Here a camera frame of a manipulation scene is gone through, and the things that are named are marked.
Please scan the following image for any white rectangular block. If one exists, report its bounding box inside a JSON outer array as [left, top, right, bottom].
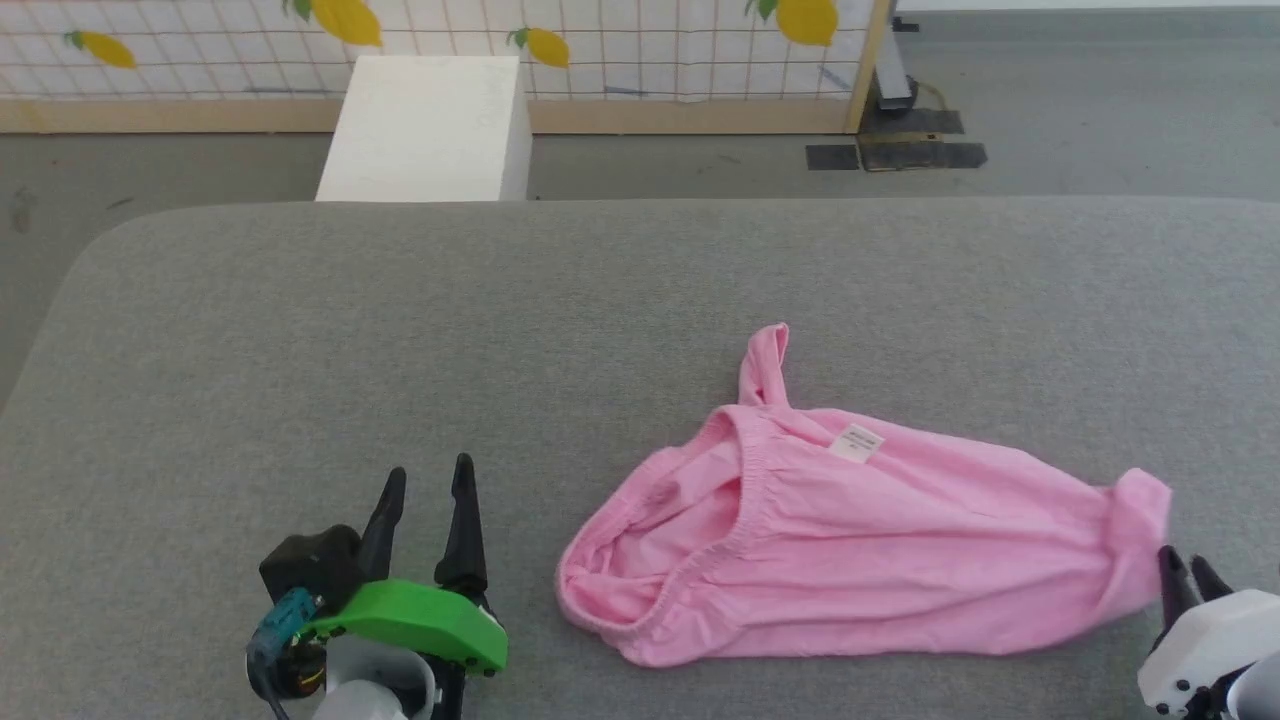
[[314, 54, 534, 204]]

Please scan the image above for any grey metal stand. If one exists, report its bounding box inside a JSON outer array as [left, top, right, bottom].
[[872, 14, 921, 113]]

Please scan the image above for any large black floor tape patch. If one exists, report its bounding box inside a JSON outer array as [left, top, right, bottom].
[[857, 107, 989, 173]]

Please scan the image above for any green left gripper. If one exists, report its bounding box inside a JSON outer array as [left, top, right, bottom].
[[300, 453, 509, 677]]

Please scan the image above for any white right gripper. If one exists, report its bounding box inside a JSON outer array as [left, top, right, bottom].
[[1137, 545, 1280, 719]]

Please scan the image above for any black cable with teal connector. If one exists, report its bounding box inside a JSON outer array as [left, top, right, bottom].
[[246, 587, 321, 720]]

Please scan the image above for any pink garment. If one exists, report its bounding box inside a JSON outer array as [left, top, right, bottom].
[[555, 322, 1174, 669]]

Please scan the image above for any lemon print grid screen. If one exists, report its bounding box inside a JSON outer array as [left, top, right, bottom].
[[0, 0, 879, 104]]

